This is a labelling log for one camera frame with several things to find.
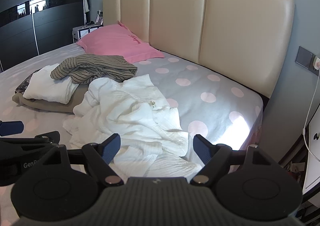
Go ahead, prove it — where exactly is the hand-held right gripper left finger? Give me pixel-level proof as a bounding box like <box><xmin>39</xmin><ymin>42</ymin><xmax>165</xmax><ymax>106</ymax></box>
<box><xmin>32</xmin><ymin>134</ymin><xmax>122</xmax><ymax>186</ymax></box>

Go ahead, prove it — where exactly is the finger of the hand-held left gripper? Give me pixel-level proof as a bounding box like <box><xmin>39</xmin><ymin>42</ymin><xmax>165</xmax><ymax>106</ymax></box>
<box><xmin>0</xmin><ymin>120</ymin><xmax>24</xmax><ymax>137</ymax></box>
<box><xmin>0</xmin><ymin>131</ymin><xmax>60</xmax><ymax>153</ymax></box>

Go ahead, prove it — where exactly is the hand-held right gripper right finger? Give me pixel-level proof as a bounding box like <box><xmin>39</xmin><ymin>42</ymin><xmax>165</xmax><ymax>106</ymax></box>
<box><xmin>190</xmin><ymin>134</ymin><xmax>278</xmax><ymax>186</ymax></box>

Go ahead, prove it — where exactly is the white crinkled garment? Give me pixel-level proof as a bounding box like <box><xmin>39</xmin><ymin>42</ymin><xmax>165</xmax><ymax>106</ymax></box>
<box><xmin>62</xmin><ymin>74</ymin><xmax>203</xmax><ymax>179</ymax></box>

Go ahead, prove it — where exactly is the taupe fleece blanket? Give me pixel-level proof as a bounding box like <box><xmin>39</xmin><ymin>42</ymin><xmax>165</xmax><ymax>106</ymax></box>
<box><xmin>12</xmin><ymin>83</ymin><xmax>88</xmax><ymax>114</ymax></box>

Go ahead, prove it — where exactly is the dark floral garment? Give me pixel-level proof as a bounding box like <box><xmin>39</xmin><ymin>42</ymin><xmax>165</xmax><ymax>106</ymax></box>
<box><xmin>14</xmin><ymin>76</ymin><xmax>33</xmax><ymax>95</ymax></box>

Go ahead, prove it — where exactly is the white folded garment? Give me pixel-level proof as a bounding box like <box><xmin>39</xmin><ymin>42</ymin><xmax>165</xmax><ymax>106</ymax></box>
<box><xmin>23</xmin><ymin>64</ymin><xmax>80</xmax><ymax>104</ymax></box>

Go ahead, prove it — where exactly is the grey pink-dotted bed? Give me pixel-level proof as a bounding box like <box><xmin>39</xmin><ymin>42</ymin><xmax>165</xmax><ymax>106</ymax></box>
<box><xmin>0</xmin><ymin>42</ymin><xmax>264</xmax><ymax>174</ymax></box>

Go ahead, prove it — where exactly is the brown striped garment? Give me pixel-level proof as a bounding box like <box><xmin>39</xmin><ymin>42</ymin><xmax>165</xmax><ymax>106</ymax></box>
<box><xmin>50</xmin><ymin>54</ymin><xmax>138</xmax><ymax>85</ymax></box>

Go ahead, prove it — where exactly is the pink pillow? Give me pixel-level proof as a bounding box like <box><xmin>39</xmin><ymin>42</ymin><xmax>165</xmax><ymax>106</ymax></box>
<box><xmin>76</xmin><ymin>22</ymin><xmax>165</xmax><ymax>64</ymax></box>

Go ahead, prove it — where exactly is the dark sliding wardrobe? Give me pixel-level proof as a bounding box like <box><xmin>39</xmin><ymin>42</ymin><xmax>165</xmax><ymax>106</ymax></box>
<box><xmin>0</xmin><ymin>0</ymin><xmax>90</xmax><ymax>72</ymax></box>

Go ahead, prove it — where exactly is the white cabinet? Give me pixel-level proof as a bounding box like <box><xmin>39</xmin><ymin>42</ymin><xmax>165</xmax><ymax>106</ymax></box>
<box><xmin>301</xmin><ymin>106</ymin><xmax>320</xmax><ymax>195</ymax></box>

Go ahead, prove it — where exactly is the white nightstand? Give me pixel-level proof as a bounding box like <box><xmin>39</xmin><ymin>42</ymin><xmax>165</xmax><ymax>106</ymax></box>
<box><xmin>72</xmin><ymin>24</ymin><xmax>103</xmax><ymax>44</ymax></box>

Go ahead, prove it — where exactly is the beige padded headboard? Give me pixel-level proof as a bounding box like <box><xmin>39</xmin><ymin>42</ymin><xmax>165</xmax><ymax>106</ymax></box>
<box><xmin>102</xmin><ymin>0</ymin><xmax>296</xmax><ymax>99</ymax></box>

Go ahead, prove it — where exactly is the white charging cable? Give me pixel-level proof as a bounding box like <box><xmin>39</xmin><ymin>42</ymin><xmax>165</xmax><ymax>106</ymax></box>
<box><xmin>301</xmin><ymin>68</ymin><xmax>320</xmax><ymax>164</ymax></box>

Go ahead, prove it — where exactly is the grey wall socket plate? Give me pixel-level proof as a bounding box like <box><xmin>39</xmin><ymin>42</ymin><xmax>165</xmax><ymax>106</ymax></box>
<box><xmin>295</xmin><ymin>46</ymin><xmax>320</xmax><ymax>71</ymax></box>

